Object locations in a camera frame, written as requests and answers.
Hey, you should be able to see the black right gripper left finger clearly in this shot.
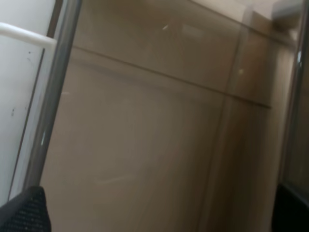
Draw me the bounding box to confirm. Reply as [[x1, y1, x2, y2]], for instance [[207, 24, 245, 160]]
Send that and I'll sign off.
[[0, 186, 52, 232]]

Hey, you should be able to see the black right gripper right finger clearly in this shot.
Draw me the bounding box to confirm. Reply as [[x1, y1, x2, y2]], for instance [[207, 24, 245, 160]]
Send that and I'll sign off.
[[276, 184, 309, 232]]

